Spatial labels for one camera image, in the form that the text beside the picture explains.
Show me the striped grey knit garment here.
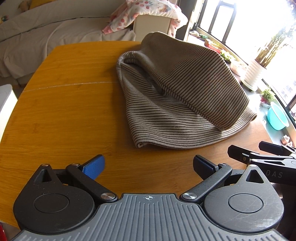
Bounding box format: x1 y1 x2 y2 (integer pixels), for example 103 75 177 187
116 32 256 149

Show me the red bowl on sill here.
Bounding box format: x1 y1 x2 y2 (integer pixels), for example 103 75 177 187
204 39 222 54

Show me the turquoise plastic basin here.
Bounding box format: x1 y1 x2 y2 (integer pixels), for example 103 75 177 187
267 101 290 131

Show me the floral pink white blanket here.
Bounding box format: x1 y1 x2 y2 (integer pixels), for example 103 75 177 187
102 1 188 37

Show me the green palm plant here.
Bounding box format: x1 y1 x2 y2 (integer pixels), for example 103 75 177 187
255 25 295 68

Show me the white ribbed plant pot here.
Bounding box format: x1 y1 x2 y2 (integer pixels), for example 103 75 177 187
240 59 266 91

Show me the beige covered sofa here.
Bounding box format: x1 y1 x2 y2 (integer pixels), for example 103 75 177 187
1 1 170 85

